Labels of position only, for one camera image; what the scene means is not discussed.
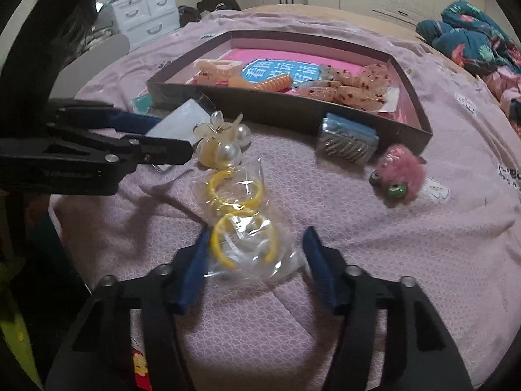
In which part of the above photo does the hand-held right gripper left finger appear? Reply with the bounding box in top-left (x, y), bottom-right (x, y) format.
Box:
top-left (45, 230), bottom-right (212, 391)

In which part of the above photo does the orange spiral hair tie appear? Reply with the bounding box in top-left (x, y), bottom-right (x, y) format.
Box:
top-left (232, 72), bottom-right (294, 94)

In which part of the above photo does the beige dotted scrunchie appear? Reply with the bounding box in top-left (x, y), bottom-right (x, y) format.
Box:
top-left (293, 62), bottom-right (393, 111)

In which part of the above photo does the yellow-green cloth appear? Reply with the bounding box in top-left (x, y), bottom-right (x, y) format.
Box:
top-left (0, 261), bottom-right (43, 387)

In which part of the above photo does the dark bag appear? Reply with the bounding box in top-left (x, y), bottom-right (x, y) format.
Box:
top-left (178, 5), bottom-right (202, 25)

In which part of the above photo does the yellow hoop earrings bag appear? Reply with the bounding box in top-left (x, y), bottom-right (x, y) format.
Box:
top-left (195, 159), bottom-right (304, 283)

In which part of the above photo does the blue hair clip packet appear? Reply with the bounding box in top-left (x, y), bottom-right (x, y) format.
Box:
top-left (317, 113), bottom-right (379, 166)

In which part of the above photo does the teal white packet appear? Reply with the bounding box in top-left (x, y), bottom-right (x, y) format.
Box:
top-left (131, 92), bottom-right (157, 115)

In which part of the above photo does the black bag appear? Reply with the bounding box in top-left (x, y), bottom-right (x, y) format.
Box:
top-left (196, 0), bottom-right (242, 12)

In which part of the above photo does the beige claw hair clip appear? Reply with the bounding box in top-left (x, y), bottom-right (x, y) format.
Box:
top-left (194, 59), bottom-right (244, 86)

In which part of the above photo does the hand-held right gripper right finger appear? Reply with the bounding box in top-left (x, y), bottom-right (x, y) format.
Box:
top-left (302, 227), bottom-right (475, 391)

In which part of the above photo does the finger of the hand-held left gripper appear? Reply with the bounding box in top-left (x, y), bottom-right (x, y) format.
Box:
top-left (45, 97), bottom-right (163, 135)
top-left (0, 128), bottom-right (193, 172)

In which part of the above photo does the pink fluffy hair tie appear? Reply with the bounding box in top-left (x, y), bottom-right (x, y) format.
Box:
top-left (370, 143), bottom-right (427, 206)

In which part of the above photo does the beige bed sheet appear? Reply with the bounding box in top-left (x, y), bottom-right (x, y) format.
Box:
top-left (240, 3), bottom-right (452, 50)

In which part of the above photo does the dark shallow cardboard box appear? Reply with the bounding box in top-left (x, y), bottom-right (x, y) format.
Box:
top-left (146, 30), bottom-right (433, 155)

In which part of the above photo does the white earring card packet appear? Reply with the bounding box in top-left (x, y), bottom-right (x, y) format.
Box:
top-left (144, 97), bottom-right (212, 143)

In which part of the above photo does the pearl flower hair clip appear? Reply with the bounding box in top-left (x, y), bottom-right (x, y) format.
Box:
top-left (194, 111), bottom-right (252, 169)

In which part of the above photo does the teal floral quilt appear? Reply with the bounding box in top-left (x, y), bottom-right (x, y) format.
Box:
top-left (416, 0), bottom-right (521, 135)

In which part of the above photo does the white drawer cabinet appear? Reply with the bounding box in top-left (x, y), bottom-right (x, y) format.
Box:
top-left (111, 0), bottom-right (180, 51)

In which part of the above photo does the red floral cloth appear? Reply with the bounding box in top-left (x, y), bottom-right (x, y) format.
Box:
top-left (131, 348), bottom-right (153, 391)

